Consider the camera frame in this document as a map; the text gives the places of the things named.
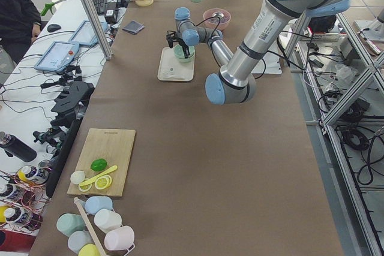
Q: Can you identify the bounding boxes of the teal plastic cup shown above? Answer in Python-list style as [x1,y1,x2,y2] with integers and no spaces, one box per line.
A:
[56,213,85,237]

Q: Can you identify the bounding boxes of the black power adapter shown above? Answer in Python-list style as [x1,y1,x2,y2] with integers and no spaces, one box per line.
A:
[104,2,119,24]

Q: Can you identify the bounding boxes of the blue teach pendant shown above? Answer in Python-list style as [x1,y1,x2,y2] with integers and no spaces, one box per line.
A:
[68,20,98,47]
[34,41,80,72]

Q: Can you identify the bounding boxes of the blue teach pendant near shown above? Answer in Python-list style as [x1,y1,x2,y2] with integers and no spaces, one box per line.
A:
[34,41,80,72]

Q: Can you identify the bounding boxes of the blue teach pendant far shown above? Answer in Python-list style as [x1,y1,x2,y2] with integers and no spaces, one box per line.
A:
[68,20,98,47]

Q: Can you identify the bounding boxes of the white wire cup rack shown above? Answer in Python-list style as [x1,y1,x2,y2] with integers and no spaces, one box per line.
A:
[80,195,136,256]

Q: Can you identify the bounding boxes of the grey folded cloth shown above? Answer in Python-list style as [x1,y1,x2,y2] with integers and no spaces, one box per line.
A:
[122,20,145,35]

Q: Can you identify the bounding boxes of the wooden rack handle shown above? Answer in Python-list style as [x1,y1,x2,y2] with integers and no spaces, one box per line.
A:
[73,197,107,256]

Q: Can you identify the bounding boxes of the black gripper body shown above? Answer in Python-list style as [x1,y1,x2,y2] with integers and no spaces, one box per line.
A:
[166,31,186,46]

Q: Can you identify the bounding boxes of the white garlic bulb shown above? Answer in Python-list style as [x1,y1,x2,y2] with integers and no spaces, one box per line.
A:
[70,170,86,185]

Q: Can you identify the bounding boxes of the lemon slice right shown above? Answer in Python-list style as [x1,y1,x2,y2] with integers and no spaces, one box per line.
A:
[94,174,112,190]

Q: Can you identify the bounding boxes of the yellow plastic knife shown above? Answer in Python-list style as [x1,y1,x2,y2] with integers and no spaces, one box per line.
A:
[79,165,118,186]

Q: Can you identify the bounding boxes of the pink plastic cup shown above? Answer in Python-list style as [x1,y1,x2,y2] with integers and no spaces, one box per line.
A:
[104,226,135,251]

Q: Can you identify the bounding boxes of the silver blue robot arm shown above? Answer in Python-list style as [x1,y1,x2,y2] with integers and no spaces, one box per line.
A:
[166,0,351,105]

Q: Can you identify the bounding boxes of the pink bowl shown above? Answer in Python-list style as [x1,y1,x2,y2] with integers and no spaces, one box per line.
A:
[203,8,231,31]

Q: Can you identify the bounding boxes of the black computer mouse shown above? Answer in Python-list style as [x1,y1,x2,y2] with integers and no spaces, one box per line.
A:
[47,24,61,33]

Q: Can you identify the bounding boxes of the lemon slice left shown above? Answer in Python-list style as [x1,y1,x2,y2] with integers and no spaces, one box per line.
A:
[78,183,92,192]

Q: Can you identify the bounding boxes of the cream serving tray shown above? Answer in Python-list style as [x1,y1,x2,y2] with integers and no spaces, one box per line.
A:
[157,47,194,82]

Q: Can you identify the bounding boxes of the green lime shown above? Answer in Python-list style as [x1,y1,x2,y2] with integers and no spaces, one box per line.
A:
[90,158,107,171]

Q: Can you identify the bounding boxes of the lemon slice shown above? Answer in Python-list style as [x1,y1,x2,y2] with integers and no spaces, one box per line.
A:
[78,183,92,192]
[94,174,112,190]

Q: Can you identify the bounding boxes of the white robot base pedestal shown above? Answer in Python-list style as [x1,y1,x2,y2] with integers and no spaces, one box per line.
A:
[252,53,282,74]

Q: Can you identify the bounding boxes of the black water bottle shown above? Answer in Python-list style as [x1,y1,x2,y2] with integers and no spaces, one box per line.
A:
[1,131,37,162]

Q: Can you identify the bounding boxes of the aluminium frame post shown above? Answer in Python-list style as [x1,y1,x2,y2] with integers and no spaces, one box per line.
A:
[80,0,112,61]

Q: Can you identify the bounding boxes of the metal ball in bowl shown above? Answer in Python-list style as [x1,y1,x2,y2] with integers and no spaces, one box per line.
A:
[212,11,224,19]

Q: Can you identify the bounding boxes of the white plastic cup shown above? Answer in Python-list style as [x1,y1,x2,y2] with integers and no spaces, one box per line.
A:
[94,209,122,233]

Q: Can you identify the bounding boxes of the person in black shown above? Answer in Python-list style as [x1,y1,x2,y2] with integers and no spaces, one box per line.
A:
[1,0,43,64]

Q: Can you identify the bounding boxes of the grey blue plastic cup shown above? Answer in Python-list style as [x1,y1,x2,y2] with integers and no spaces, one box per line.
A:
[67,231,94,254]

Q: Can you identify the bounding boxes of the black gripper tool stand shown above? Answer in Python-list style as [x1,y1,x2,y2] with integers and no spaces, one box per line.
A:
[33,65,95,148]

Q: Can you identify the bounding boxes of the yellow plastic cup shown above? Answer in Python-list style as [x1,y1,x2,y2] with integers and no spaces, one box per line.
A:
[78,243,100,256]

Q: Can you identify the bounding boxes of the light blue plastic cup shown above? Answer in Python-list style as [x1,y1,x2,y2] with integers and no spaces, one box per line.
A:
[85,196,113,215]

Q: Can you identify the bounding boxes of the copper wire bottle rack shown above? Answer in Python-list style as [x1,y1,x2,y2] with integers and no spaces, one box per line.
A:
[1,165,51,234]

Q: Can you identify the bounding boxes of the bamboo cutting board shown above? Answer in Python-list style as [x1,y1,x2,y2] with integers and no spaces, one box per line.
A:
[67,128,136,197]

